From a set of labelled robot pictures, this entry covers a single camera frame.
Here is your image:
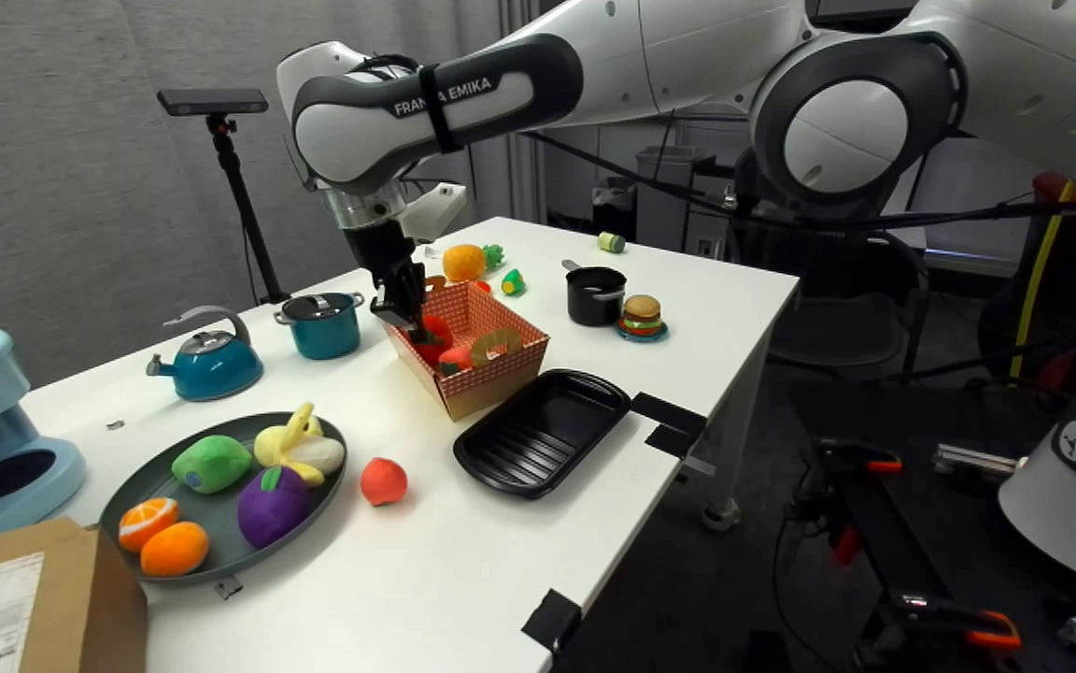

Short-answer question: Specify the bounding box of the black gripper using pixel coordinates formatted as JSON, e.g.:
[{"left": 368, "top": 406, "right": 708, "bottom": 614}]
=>
[{"left": 340, "top": 208, "right": 437, "bottom": 346}]

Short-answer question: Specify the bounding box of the brown cardboard box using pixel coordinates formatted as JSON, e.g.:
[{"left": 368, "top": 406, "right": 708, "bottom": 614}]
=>
[{"left": 0, "top": 516, "right": 154, "bottom": 673}]

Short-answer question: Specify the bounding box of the red plush toy pepper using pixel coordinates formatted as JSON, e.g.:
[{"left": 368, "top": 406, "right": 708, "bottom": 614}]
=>
[{"left": 418, "top": 301, "right": 458, "bottom": 353}]

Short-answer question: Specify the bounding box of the small orange-red toy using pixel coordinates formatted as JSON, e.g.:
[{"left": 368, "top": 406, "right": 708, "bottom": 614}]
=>
[{"left": 437, "top": 334, "right": 487, "bottom": 375}]

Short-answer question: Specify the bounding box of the round orange toy fruit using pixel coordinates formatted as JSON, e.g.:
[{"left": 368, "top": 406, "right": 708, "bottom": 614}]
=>
[{"left": 437, "top": 239, "right": 492, "bottom": 288}]

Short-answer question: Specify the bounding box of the teal toy pot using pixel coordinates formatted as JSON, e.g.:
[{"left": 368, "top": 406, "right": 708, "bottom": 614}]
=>
[{"left": 269, "top": 288, "right": 367, "bottom": 361}]

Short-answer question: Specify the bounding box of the brown toy slice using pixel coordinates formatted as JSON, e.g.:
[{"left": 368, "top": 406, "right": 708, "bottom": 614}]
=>
[{"left": 469, "top": 324, "right": 525, "bottom": 365}]

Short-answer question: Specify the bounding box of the red toy tomato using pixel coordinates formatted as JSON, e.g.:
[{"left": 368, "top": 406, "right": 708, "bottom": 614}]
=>
[{"left": 356, "top": 452, "right": 412, "bottom": 511}]

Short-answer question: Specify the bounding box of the yellow toy banana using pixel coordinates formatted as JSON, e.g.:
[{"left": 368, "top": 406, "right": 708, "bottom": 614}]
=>
[{"left": 251, "top": 399, "right": 351, "bottom": 488}]

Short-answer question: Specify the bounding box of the black ribbed grill tray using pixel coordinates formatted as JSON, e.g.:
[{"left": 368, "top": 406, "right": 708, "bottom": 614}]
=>
[{"left": 447, "top": 365, "right": 635, "bottom": 505}]

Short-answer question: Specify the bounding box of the black toy cup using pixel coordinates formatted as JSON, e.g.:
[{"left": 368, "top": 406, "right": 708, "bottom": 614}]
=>
[{"left": 559, "top": 258, "right": 631, "bottom": 329}]

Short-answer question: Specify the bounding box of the blue toy kettle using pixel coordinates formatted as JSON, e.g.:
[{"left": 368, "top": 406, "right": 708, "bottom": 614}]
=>
[{"left": 143, "top": 301, "right": 269, "bottom": 405}]

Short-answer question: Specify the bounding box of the purple toy eggplant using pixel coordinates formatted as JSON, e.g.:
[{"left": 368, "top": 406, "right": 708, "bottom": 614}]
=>
[{"left": 235, "top": 464, "right": 315, "bottom": 553}]

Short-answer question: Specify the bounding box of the toy burger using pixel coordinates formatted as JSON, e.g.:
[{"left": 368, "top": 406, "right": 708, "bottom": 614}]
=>
[{"left": 614, "top": 290, "right": 667, "bottom": 343}]

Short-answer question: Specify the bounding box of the green toy vegetable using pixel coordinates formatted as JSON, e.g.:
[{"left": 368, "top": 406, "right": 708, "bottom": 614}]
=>
[{"left": 168, "top": 429, "right": 259, "bottom": 497}]

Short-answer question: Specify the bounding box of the grey trash bin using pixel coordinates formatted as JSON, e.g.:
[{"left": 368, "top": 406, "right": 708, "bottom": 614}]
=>
[{"left": 631, "top": 146, "right": 703, "bottom": 245}]

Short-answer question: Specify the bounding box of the black table clamp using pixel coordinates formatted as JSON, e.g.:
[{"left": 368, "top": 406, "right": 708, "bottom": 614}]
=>
[
  {"left": 518, "top": 587, "right": 585, "bottom": 649},
  {"left": 629, "top": 390, "right": 708, "bottom": 459}
]

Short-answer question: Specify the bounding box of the dark round plate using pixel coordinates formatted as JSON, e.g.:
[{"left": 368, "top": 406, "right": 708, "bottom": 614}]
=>
[{"left": 96, "top": 406, "right": 351, "bottom": 587}]

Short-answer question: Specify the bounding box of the orange toy slice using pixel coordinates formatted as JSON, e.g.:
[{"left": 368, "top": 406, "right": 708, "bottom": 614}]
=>
[{"left": 114, "top": 495, "right": 182, "bottom": 557}]

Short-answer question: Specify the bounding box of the white table leg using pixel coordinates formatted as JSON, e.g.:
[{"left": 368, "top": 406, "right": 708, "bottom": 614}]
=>
[{"left": 690, "top": 346, "right": 778, "bottom": 536}]

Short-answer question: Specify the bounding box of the black office chair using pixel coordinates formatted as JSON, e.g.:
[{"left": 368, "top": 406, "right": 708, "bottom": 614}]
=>
[{"left": 737, "top": 146, "right": 931, "bottom": 378}]

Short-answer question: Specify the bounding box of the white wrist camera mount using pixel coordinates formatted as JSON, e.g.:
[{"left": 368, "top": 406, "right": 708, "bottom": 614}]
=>
[{"left": 400, "top": 181, "right": 475, "bottom": 244}]

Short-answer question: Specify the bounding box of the thin black camera tripod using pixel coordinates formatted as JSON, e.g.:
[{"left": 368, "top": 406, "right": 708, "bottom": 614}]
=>
[{"left": 203, "top": 110, "right": 290, "bottom": 306}]

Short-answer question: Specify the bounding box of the black bar camera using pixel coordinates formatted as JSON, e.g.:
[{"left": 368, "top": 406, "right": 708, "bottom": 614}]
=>
[{"left": 158, "top": 87, "right": 271, "bottom": 120}]

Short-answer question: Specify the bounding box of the orange handled clamp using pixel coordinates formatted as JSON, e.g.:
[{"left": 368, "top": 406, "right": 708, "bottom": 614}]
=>
[
  {"left": 898, "top": 589, "right": 1028, "bottom": 657},
  {"left": 810, "top": 442, "right": 909, "bottom": 487}
]

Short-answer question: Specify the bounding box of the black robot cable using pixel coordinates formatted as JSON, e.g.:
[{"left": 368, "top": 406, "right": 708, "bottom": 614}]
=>
[{"left": 518, "top": 122, "right": 1076, "bottom": 239}]

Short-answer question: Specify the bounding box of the yellow cable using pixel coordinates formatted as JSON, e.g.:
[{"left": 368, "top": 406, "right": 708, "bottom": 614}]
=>
[{"left": 1004, "top": 181, "right": 1076, "bottom": 380}]

